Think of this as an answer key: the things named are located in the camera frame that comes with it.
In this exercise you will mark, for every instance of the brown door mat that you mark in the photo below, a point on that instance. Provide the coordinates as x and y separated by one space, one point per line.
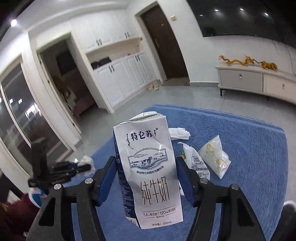
184 81

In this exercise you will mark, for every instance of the wall mounted black television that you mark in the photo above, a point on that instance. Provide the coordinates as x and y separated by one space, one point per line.
264 19

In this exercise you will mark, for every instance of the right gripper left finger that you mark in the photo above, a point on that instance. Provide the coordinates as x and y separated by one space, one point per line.
54 219

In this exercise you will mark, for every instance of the dark brown door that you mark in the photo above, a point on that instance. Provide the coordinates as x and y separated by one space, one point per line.
165 43

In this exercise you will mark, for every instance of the white milk carton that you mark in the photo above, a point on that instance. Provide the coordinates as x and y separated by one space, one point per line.
147 171

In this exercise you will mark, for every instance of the white shoe cabinet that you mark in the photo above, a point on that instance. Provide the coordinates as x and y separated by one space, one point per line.
111 44

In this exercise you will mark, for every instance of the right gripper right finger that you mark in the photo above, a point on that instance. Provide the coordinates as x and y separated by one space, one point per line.
238 220

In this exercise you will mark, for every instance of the folded white tissue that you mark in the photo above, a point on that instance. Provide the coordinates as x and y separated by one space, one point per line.
179 134

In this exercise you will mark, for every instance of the white tissue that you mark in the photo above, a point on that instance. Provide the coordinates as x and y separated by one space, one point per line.
179 134
87 160

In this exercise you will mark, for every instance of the clear bag with yellow bits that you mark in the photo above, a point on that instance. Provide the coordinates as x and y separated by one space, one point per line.
215 157

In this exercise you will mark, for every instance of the white TV cabinet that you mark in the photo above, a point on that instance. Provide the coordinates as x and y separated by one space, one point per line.
257 80

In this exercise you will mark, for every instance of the golden dragon ornament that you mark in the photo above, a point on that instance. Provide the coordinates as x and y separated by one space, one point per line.
249 60

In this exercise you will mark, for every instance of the blue fluffy rug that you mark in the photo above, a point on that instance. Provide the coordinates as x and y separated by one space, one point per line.
259 166

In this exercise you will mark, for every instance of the white green printed bag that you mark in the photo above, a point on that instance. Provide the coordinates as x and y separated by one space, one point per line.
194 161

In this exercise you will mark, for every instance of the beige slippers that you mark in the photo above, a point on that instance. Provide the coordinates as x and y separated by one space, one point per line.
153 86

